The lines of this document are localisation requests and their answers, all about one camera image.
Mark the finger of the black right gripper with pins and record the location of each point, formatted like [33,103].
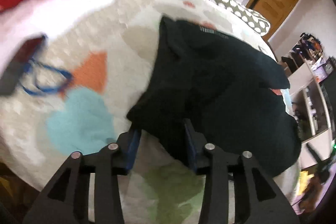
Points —
[16,68]

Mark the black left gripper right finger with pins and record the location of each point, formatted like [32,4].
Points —
[257,198]

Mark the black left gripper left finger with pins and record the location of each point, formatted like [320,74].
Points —
[64,199]

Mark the black pants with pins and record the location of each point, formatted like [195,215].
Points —
[229,91]

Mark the white bed sheet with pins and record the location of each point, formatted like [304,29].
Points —
[33,17]

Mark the heart patterned quilt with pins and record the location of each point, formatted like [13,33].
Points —
[76,92]

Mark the white shelf unit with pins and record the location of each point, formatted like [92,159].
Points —
[310,72]

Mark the olive pillow white dots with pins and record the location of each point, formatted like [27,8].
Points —
[252,18]

